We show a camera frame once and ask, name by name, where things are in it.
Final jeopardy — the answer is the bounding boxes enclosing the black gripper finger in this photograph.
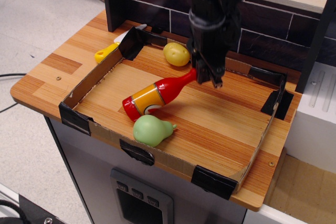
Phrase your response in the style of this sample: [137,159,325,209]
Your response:
[196,60,225,88]
[191,52,201,71]

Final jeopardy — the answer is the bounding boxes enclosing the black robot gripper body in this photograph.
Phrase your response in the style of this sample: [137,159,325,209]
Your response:
[188,15,240,73]

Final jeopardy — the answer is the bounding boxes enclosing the red hot sauce bottle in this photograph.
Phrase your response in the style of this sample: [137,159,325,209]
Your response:
[122,68,196,121]

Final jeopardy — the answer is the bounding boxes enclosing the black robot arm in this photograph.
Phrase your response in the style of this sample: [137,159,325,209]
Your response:
[187,0,242,88]

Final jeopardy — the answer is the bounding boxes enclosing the cardboard fence with black tape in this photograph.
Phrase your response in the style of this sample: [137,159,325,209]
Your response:
[59,28,297,208]

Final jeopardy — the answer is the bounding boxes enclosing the yellow toy potato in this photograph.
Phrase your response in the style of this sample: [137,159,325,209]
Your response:
[163,42,191,67]

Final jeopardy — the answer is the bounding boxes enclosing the green toy pear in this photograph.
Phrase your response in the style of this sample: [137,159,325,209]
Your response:
[133,115,177,147]

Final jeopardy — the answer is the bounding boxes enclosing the black equipment bottom left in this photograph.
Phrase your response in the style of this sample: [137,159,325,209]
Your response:
[1,195,65,224]

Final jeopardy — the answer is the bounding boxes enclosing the yellow handled toy knife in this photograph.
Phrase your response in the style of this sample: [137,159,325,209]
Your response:
[94,24,148,64]

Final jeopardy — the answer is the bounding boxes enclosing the black cable on floor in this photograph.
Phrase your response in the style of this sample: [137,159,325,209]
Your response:
[0,73,27,113]

